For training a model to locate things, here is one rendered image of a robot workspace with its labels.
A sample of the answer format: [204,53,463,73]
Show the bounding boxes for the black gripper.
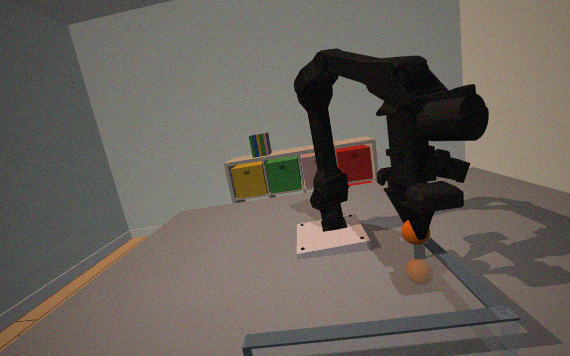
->
[377,140,464,240]

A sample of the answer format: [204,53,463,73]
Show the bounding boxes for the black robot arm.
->
[294,48,489,232]

